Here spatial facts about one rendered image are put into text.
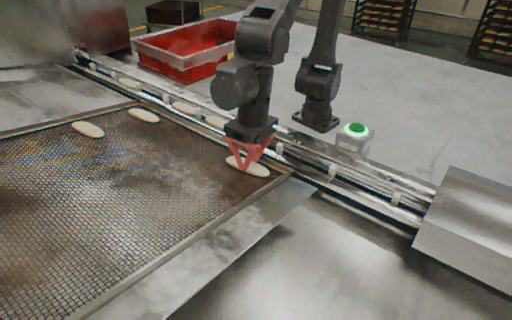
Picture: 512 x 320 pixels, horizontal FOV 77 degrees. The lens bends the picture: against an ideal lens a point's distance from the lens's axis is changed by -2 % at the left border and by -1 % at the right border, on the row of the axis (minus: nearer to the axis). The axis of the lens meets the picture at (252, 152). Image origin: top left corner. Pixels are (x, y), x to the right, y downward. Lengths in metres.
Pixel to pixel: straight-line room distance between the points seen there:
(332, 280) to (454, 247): 0.20
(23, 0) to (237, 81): 0.96
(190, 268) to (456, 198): 0.46
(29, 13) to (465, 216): 1.31
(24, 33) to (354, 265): 1.20
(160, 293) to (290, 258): 0.26
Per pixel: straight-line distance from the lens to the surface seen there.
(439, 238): 0.63
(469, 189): 0.70
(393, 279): 0.64
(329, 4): 0.87
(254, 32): 0.55
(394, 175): 0.77
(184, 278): 0.46
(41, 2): 1.36
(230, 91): 0.51
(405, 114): 1.11
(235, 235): 0.51
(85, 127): 0.82
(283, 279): 0.59
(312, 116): 0.93
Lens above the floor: 1.32
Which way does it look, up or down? 36 degrees down
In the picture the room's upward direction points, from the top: straight up
